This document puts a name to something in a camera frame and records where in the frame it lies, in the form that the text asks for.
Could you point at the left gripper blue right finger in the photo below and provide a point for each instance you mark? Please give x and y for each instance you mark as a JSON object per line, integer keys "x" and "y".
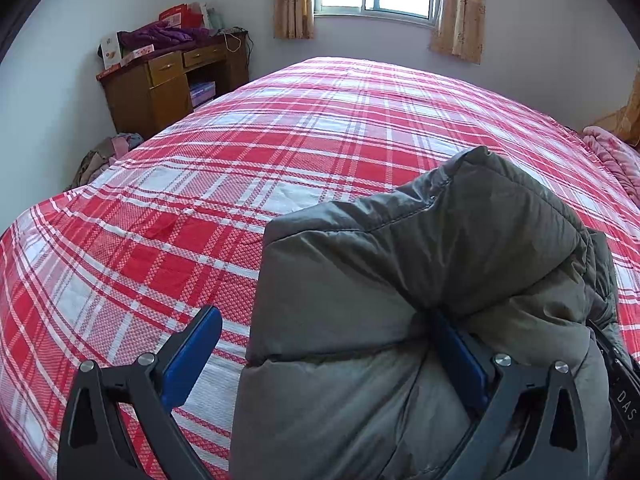
{"x": 488, "y": 386}

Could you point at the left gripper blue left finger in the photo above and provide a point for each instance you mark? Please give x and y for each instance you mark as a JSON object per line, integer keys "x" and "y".
{"x": 161, "y": 381}

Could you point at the grey puffer down jacket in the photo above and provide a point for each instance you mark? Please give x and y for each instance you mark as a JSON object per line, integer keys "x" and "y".
{"x": 342, "y": 380}

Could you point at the pile of clothes on floor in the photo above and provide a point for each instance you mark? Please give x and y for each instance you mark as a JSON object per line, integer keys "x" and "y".
{"x": 103, "y": 155}

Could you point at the purple clothes on desk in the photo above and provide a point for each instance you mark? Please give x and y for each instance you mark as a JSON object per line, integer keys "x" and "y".
{"x": 161, "y": 36}

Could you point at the red white plaid bed cover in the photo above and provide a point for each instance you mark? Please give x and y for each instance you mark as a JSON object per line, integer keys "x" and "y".
{"x": 108, "y": 271}

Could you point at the pink folded blanket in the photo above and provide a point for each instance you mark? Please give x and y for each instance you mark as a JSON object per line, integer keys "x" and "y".
{"x": 620, "y": 158}

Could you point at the beige side window curtain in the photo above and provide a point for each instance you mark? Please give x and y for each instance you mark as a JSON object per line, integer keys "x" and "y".
{"x": 625, "y": 122}

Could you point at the brown wooden desk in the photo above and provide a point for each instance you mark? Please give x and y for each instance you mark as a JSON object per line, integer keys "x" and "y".
{"x": 153, "y": 92}

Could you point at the purple box under desk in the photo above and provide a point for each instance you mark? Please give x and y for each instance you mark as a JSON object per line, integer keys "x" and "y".
{"x": 202, "y": 92}

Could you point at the flat red pink box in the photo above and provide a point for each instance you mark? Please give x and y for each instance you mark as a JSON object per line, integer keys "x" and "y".
{"x": 138, "y": 53}

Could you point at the white fruit print box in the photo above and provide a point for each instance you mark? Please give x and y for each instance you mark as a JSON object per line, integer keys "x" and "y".
{"x": 110, "y": 50}

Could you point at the right beige curtain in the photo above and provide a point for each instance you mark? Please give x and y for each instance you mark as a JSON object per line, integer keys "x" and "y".
{"x": 460, "y": 29}

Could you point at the red box on desk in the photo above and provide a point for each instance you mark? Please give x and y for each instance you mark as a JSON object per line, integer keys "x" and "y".
{"x": 183, "y": 16}

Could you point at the left beige curtain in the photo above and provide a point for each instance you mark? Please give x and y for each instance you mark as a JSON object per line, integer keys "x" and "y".
{"x": 293, "y": 19}

